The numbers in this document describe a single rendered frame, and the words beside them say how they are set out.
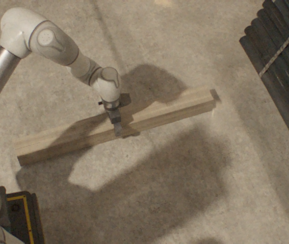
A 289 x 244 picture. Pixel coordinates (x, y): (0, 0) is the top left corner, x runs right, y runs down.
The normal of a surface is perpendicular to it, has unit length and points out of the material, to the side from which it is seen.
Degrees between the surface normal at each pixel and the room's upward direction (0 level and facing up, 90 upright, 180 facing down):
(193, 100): 0
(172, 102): 0
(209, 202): 0
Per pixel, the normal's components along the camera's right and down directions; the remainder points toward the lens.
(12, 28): -0.39, -0.14
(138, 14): -0.02, -0.56
